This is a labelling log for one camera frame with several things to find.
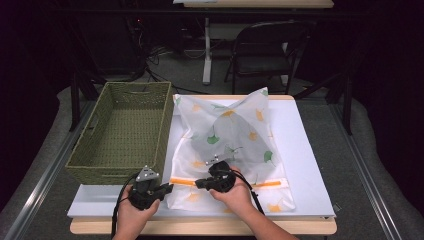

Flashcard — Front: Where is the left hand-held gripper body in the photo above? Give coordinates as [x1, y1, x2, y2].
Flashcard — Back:
[128, 165, 164, 211]

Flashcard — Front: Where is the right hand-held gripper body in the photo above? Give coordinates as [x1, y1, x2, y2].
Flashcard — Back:
[204, 148, 239, 194]

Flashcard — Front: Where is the white leaf-print mesh laundry bag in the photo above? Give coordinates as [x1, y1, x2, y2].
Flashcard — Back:
[166, 87, 297, 214]

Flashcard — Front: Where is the green woven basket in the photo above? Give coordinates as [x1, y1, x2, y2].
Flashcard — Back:
[64, 81, 175, 186]

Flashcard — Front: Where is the person's right hand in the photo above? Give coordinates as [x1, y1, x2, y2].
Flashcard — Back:
[209, 166, 258, 218]

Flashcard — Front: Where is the person's left hand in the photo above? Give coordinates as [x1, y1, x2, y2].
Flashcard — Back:
[113, 184, 162, 240]

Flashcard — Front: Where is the white board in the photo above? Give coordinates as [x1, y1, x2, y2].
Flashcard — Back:
[67, 98, 336, 219]

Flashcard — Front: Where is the black metal stand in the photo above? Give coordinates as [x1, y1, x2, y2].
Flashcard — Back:
[293, 73, 354, 136]
[68, 71, 101, 132]

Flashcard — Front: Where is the black folding chair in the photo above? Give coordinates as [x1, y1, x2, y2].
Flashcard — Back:
[223, 20, 311, 95]

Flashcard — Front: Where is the white-legged wooden desk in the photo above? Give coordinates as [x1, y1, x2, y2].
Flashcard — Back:
[172, 0, 335, 86]

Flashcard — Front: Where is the right hand-held gripper cable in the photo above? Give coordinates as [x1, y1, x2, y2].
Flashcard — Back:
[233, 169, 266, 216]

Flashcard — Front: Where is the aluminium floor rail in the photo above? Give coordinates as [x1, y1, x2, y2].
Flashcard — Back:
[3, 101, 96, 240]
[328, 103, 403, 240]

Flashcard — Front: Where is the bundle of floor cables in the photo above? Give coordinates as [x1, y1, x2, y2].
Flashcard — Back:
[144, 46, 208, 96]

